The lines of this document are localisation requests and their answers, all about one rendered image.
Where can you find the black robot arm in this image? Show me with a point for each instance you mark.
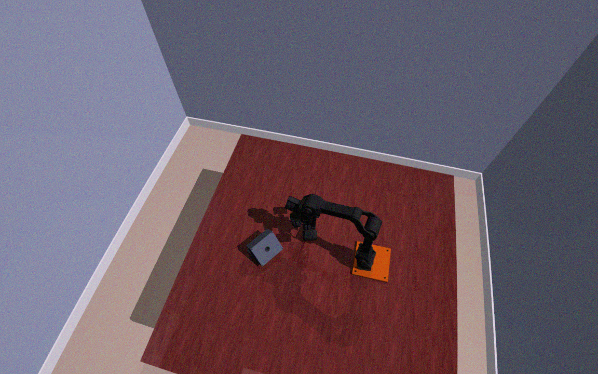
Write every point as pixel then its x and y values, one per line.
pixel 312 206

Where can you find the grey sloped panel with hole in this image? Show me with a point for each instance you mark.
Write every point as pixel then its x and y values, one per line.
pixel 264 247

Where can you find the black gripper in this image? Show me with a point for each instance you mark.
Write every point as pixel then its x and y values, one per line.
pixel 311 234

